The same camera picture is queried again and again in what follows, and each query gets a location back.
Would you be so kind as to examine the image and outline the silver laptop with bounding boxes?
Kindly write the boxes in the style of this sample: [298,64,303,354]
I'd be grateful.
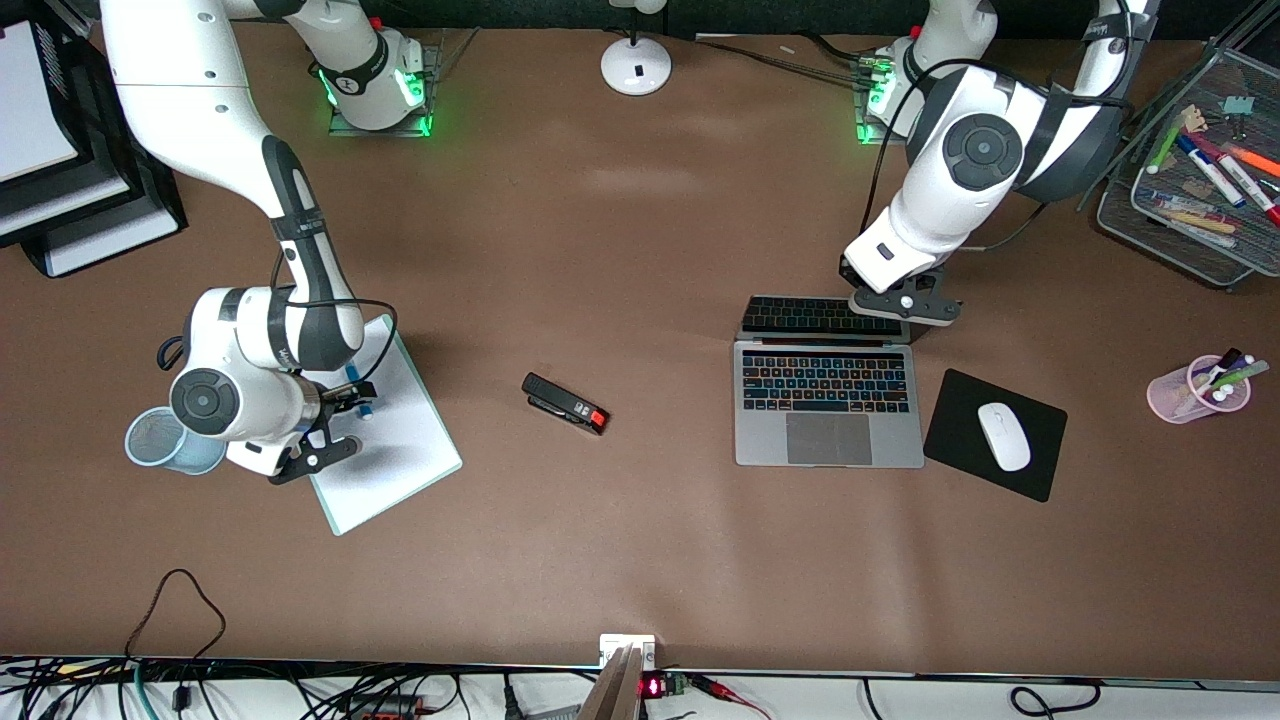
[733,294,926,469]

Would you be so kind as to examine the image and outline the green marker in organizer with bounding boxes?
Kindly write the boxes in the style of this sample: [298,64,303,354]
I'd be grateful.
[1146,118,1187,176]

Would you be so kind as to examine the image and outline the blue capped white marker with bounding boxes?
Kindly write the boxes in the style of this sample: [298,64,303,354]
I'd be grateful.
[1175,133,1247,209]

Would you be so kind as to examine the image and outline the green marker in pink cup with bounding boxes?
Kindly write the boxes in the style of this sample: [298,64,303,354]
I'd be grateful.
[1195,360,1271,394]

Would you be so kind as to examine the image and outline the red capped white marker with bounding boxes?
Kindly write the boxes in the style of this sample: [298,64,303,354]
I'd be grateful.
[1215,152,1280,227]

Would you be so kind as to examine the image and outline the clipboard with white paper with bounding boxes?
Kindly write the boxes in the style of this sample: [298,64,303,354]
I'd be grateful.
[298,313,464,538]

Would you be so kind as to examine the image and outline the blue mesh pen cup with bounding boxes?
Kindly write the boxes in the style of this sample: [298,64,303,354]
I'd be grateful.
[124,405,229,476]

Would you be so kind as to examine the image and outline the black mouse pad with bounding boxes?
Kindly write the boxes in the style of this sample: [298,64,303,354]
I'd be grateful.
[922,368,1069,504]

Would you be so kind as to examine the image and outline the black stapler with red tip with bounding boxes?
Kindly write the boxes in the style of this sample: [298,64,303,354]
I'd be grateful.
[521,372,611,437]

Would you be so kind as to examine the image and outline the white computer mouse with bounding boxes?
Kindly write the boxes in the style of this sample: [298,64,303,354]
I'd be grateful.
[976,402,1033,473]

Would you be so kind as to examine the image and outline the black stacked paper tray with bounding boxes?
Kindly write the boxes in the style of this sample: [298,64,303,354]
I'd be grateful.
[0,0,189,279]

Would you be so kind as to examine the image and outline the white lamp base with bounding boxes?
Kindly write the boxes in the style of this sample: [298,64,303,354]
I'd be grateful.
[600,0,673,98]

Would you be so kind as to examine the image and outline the pink translucent pen cup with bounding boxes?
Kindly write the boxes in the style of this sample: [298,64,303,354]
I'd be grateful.
[1146,355,1253,425]

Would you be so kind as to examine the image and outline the orange highlighter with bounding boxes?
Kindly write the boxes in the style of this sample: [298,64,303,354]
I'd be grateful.
[1225,143,1280,180]

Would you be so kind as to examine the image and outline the white paper sheet in tray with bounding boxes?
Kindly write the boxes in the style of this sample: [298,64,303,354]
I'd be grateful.
[0,22,81,185]

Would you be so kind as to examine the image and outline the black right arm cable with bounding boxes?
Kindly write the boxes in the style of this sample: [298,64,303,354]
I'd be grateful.
[272,248,400,389]

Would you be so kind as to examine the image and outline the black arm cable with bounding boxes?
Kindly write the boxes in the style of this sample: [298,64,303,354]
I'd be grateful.
[272,248,400,389]
[860,58,1133,253]

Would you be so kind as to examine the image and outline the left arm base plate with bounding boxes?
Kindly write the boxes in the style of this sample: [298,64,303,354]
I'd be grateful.
[855,60,911,148]

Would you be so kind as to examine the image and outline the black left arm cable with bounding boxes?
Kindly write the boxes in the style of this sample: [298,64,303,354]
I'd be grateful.
[860,58,1133,253]

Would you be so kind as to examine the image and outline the black cables between bases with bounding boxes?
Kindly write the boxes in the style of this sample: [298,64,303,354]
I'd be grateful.
[695,33,883,87]

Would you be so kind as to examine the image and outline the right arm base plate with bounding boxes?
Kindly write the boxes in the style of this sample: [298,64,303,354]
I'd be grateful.
[328,40,441,138]

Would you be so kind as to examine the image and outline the black looped cable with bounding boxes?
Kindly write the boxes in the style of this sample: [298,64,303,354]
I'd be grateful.
[125,568,227,713]

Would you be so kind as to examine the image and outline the wire mesh desk organizer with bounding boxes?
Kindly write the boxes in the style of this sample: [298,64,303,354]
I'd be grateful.
[1097,45,1280,291]

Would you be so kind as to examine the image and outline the white camera stand bracket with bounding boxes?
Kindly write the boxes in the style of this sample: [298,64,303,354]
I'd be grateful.
[578,633,658,720]

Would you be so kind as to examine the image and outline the black cable bundle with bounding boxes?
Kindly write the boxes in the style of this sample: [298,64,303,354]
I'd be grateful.
[0,655,471,720]

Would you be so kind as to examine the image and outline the black coiled cable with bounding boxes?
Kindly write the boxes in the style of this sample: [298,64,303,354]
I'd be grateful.
[1008,680,1103,720]

